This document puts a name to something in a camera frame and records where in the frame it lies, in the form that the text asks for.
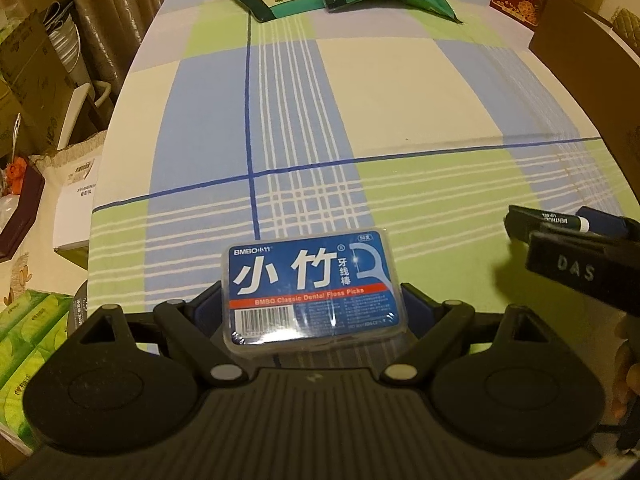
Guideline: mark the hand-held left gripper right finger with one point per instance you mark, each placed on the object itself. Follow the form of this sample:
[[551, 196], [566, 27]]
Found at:
[[416, 306]]

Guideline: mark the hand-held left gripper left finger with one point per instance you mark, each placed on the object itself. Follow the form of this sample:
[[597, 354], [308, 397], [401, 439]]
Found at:
[[210, 305]]

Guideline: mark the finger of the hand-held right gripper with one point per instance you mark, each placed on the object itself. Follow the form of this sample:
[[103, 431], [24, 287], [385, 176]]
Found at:
[[605, 224], [517, 229]]

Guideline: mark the black lip balm box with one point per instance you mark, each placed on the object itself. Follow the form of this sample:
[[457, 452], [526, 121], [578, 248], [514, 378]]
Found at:
[[555, 220]]

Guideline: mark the blue floss pick box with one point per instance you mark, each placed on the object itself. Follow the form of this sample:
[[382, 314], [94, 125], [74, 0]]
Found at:
[[310, 290]]

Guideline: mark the brown cardboard box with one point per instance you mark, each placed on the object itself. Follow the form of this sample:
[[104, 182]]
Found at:
[[600, 85]]

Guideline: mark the person's right hand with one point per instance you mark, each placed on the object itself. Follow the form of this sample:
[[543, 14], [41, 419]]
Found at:
[[627, 360]]

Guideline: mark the white paper carton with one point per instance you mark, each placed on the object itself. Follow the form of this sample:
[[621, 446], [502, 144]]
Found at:
[[77, 205]]

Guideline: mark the green tissue pack bundle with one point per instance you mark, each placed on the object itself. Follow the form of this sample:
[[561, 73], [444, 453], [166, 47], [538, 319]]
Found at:
[[30, 360]]

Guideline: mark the quilted chair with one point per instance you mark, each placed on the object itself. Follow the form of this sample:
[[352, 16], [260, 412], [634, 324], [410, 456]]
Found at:
[[625, 22]]

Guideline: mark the dark red box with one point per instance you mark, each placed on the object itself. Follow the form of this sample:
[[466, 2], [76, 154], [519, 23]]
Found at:
[[20, 220]]

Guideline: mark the orange object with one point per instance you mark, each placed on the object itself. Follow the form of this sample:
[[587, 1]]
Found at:
[[16, 175]]

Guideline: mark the large cardboard carton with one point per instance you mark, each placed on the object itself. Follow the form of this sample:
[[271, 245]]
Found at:
[[30, 75]]

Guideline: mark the stack of white bowls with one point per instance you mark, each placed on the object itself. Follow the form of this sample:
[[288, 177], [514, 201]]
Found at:
[[62, 40]]

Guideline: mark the beige curtain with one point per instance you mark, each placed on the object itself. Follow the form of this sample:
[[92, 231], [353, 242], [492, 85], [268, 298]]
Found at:
[[125, 5]]

